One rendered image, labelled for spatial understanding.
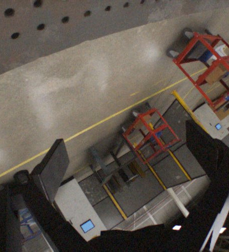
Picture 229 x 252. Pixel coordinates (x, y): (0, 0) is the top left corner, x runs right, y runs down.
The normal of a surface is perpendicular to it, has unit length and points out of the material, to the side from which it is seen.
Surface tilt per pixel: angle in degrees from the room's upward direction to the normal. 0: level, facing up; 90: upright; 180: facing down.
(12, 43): 0
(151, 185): 90
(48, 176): 64
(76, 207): 90
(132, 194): 89
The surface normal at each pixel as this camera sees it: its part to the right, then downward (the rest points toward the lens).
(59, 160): 0.99, -0.15
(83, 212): 0.17, -0.41
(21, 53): 0.55, 0.80
